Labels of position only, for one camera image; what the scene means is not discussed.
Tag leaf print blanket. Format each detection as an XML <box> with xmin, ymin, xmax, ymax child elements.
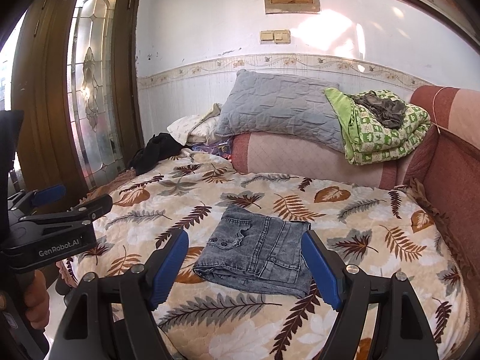
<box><xmin>62</xmin><ymin>151</ymin><xmax>471</xmax><ymax>359</ymax></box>

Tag grey quilted pillow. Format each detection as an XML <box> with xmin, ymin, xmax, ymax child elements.
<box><xmin>215</xmin><ymin>69</ymin><xmax>344</xmax><ymax>153</ymax></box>

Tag pink red sofa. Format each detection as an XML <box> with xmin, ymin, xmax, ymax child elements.
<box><xmin>233</xmin><ymin>85</ymin><xmax>479</xmax><ymax>269</ymax></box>

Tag black cloth pile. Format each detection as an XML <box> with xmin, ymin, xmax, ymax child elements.
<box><xmin>127</xmin><ymin>133</ymin><xmax>185</xmax><ymax>176</ymax></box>

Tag green patterned folded quilt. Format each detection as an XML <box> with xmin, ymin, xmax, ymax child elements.
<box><xmin>325</xmin><ymin>88</ymin><xmax>431</xmax><ymax>166</ymax></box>

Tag brown wooden glass door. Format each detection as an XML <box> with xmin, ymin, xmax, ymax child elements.
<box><xmin>10</xmin><ymin>0</ymin><xmax>143</xmax><ymax>211</ymax></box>

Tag beige wall switch panel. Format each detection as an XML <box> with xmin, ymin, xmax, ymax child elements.
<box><xmin>259</xmin><ymin>29</ymin><xmax>291</xmax><ymax>44</ymax></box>

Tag person's left hand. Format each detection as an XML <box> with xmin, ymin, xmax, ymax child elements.
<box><xmin>19</xmin><ymin>270</ymin><xmax>50</xmax><ymax>331</ymax></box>

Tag white floral pillow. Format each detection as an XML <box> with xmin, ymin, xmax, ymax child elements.
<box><xmin>167</xmin><ymin>103</ymin><xmax>221</xmax><ymax>146</ymax></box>

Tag blue denim pants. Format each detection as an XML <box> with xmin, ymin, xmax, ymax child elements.
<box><xmin>193</xmin><ymin>205</ymin><xmax>312</xmax><ymax>298</ymax></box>

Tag dark olive crumpled garment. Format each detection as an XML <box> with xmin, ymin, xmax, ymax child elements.
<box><xmin>349</xmin><ymin>90</ymin><xmax>407</xmax><ymax>129</ymax></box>

